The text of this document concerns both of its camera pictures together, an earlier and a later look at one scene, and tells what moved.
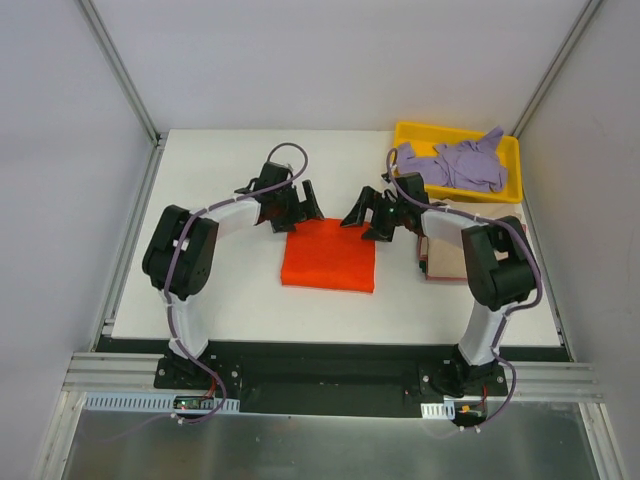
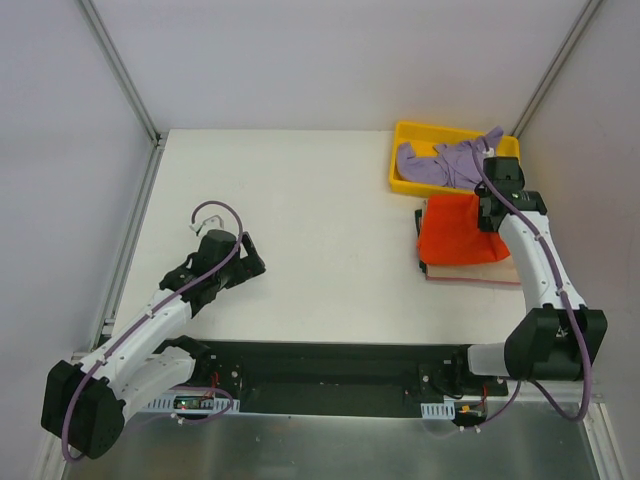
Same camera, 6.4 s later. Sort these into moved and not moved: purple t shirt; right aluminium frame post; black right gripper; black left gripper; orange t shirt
Moved: orange t shirt; black left gripper; black right gripper
Not moved: purple t shirt; right aluminium frame post
